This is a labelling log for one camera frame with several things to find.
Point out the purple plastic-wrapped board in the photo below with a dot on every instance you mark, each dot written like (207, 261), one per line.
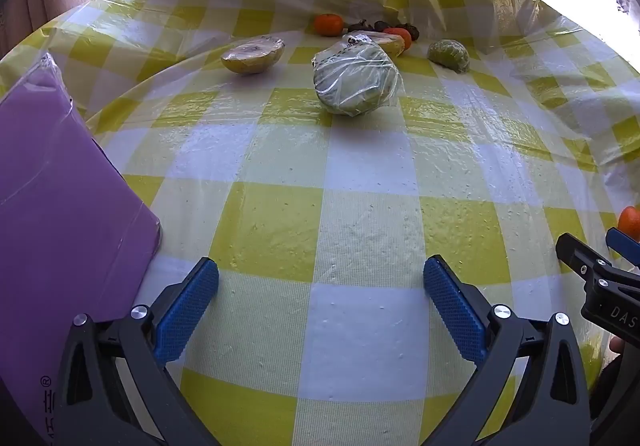
(65, 226)

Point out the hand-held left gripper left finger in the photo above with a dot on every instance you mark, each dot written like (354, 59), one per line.
(187, 311)

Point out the plastic-wrapped small green fruit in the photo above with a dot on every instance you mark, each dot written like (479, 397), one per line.
(450, 56)

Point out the yellow checked tablecloth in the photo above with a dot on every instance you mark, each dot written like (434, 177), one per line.
(350, 226)

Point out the tangerine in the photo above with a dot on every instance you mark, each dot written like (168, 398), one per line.
(631, 222)
(404, 37)
(328, 24)

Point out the plastic-wrapped green melon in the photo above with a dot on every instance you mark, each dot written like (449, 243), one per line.
(357, 81)

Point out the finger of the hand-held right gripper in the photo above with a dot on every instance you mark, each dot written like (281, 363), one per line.
(575, 253)
(622, 241)

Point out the plastic-wrapped yellow mango half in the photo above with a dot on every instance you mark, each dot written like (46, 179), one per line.
(391, 43)
(252, 57)

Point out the person's right hand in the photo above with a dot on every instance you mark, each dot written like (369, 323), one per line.
(617, 345)

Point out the dark brown round fruit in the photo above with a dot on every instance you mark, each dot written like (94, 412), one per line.
(382, 25)
(359, 26)
(413, 31)

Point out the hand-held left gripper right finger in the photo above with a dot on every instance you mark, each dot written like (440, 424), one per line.
(455, 311)

